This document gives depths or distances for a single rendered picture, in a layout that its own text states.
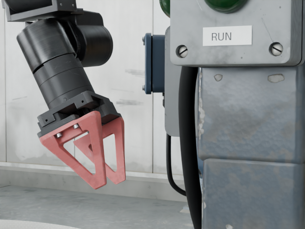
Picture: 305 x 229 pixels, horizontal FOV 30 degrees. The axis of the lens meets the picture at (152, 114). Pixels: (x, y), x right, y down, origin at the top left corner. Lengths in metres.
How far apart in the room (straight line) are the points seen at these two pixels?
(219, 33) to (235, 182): 0.11
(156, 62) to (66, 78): 0.23
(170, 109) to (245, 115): 0.45
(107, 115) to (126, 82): 5.61
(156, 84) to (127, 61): 5.42
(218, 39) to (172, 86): 0.49
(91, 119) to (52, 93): 0.08
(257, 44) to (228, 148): 0.09
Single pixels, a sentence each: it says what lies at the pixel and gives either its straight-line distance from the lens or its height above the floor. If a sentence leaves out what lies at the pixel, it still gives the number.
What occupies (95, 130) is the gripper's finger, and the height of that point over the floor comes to 1.18.
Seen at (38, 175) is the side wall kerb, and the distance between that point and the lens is 6.94.
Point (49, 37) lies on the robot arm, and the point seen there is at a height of 1.28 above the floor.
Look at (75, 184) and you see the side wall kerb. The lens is 6.67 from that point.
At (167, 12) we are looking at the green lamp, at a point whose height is 1.27.
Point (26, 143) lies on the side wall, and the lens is 7.05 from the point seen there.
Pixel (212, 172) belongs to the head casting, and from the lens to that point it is 0.40.
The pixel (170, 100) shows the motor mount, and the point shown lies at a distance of 0.83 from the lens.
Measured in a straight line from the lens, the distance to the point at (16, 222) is 0.79.
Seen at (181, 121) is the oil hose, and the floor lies 1.20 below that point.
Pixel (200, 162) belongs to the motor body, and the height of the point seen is 1.11.
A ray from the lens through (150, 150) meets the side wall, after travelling 6.18.
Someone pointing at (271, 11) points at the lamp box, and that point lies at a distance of 0.34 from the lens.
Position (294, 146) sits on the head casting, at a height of 1.19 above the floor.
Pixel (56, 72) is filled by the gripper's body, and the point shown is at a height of 1.24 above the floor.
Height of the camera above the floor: 1.23
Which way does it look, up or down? 3 degrees down
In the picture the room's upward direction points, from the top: straight up
